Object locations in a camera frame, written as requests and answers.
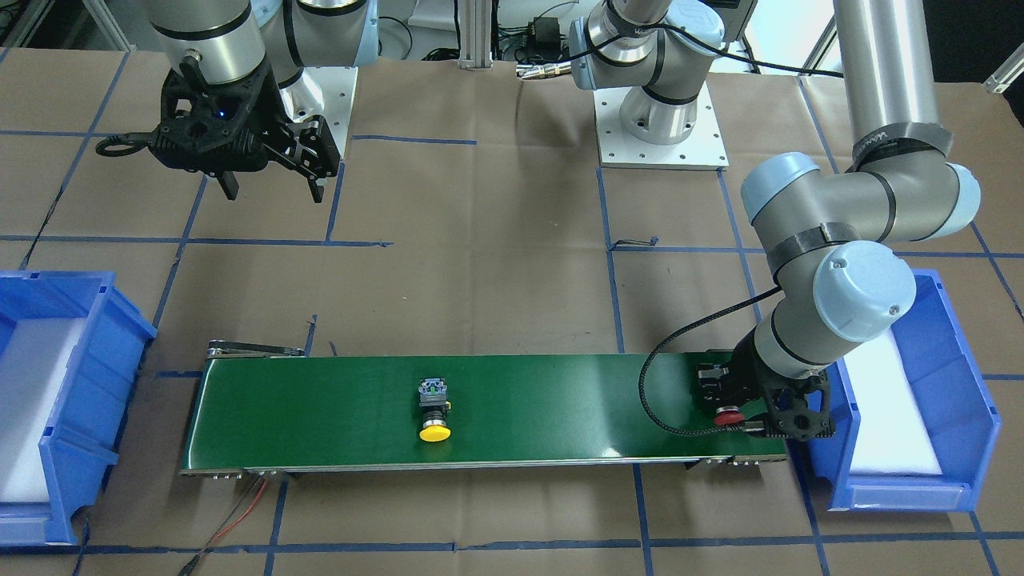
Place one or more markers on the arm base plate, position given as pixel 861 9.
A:
pixel 634 131
pixel 328 92

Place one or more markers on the black power adapter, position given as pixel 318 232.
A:
pixel 544 33

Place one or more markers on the yellow push button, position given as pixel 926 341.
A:
pixel 435 406

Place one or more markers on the green conveyor belt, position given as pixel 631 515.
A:
pixel 343 414

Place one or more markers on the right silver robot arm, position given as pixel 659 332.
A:
pixel 230 38

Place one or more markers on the aluminium frame post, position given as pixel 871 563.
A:
pixel 475 29

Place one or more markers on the brown paper table cover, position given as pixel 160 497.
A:
pixel 473 217

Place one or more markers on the white foam pad bin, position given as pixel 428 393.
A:
pixel 891 436
pixel 33 367

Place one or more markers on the blue bin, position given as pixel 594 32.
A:
pixel 959 414
pixel 80 442

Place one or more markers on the red push button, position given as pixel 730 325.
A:
pixel 728 415

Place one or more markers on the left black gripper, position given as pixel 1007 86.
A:
pixel 742 370

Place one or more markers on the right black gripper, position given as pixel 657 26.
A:
pixel 270 108

